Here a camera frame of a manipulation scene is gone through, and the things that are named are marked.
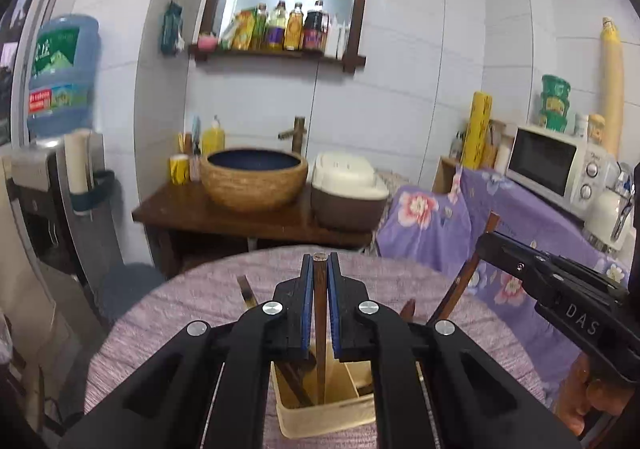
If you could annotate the white microwave oven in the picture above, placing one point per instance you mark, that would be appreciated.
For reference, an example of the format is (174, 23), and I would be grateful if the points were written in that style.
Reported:
(540, 159)

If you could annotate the dark wooden washstand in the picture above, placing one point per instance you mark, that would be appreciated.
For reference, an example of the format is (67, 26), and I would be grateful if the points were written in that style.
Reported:
(190, 214)

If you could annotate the pink jar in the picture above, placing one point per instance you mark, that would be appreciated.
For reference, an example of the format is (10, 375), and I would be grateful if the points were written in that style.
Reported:
(207, 40)

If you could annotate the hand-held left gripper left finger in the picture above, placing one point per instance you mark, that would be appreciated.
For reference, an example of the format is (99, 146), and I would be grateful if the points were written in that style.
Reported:
(306, 309)

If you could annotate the woven brown basin bowl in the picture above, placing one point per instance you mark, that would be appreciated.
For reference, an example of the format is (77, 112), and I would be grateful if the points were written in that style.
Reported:
(250, 189)

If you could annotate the purple floral cloth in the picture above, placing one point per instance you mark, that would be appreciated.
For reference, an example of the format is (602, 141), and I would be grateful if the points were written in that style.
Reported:
(540, 209)

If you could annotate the person's right hand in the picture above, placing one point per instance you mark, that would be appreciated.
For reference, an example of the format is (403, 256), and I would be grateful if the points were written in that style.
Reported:
(580, 394)

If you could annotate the wooden crate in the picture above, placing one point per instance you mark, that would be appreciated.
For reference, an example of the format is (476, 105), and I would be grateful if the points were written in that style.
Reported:
(445, 176)

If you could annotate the yellow snack pouch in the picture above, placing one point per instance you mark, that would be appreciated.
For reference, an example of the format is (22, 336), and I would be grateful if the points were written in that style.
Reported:
(243, 31)

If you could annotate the dark sauce bottle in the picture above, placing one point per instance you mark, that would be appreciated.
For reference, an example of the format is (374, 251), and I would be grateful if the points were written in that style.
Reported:
(313, 29)

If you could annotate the yellow soap bottle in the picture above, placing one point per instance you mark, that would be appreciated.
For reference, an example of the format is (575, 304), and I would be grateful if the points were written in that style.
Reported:
(213, 139)

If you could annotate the grey water dispenser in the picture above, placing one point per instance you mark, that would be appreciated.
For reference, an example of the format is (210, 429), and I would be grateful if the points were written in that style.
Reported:
(40, 209)

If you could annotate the teal hanging pouch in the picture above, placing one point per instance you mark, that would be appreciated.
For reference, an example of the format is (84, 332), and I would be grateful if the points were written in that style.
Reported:
(172, 29)

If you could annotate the white paper cup tube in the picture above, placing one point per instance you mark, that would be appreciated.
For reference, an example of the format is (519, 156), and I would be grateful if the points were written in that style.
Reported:
(79, 164)

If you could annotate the pink dotted cup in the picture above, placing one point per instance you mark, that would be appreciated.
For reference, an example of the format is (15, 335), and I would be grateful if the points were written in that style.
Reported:
(195, 168)

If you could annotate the cream plastic utensil holder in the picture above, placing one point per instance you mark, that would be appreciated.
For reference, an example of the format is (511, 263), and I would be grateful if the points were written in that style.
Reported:
(325, 421)

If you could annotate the bamboo style faucet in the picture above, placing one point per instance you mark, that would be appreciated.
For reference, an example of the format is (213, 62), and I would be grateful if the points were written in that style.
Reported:
(296, 131)

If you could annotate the white and brown rice cooker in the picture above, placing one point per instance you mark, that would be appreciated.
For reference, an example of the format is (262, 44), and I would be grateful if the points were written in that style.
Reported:
(345, 199)

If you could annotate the yellow bottle purple label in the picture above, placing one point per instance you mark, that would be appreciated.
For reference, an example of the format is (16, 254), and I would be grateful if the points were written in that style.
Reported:
(276, 29)

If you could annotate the orange bottle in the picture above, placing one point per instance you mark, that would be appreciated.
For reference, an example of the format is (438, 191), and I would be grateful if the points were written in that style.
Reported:
(294, 29)

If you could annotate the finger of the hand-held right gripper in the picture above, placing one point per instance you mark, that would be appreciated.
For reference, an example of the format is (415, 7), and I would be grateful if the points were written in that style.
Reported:
(510, 256)

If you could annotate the purple striped tablecloth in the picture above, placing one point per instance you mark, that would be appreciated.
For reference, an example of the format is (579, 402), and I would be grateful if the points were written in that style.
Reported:
(200, 289)

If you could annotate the green bottle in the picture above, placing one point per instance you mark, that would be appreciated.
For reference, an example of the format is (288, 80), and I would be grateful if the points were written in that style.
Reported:
(260, 26)

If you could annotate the yellow patterned roll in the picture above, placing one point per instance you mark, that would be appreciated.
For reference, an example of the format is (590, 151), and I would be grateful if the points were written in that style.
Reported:
(477, 129)

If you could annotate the white kettle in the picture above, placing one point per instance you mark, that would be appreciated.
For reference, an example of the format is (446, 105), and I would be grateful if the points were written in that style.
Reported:
(605, 219)

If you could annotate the white bottle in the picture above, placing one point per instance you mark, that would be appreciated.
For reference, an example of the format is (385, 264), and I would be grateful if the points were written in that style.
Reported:
(336, 39)

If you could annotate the cream rolled mat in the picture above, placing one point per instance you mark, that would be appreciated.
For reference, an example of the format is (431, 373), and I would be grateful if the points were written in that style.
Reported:
(612, 84)

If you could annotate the blue water jug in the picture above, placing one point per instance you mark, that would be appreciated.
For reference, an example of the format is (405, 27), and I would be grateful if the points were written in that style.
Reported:
(60, 79)

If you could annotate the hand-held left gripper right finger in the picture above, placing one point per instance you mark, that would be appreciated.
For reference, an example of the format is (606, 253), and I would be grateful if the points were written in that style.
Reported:
(334, 309)

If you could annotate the stack of green noodle cups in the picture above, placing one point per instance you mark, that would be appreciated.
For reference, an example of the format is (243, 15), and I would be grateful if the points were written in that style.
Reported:
(554, 104)

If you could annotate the yellow cup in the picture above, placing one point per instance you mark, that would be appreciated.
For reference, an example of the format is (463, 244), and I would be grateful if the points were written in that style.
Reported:
(179, 170)

